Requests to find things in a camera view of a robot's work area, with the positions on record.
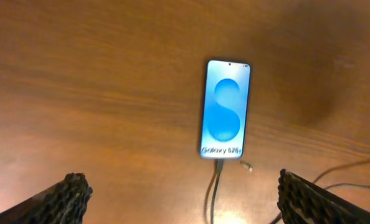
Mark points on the blue Samsung Galaxy smartphone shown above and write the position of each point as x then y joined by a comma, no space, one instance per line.
225,109

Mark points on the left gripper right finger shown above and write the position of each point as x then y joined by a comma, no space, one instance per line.
301,201

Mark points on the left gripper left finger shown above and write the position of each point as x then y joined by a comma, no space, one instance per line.
63,203

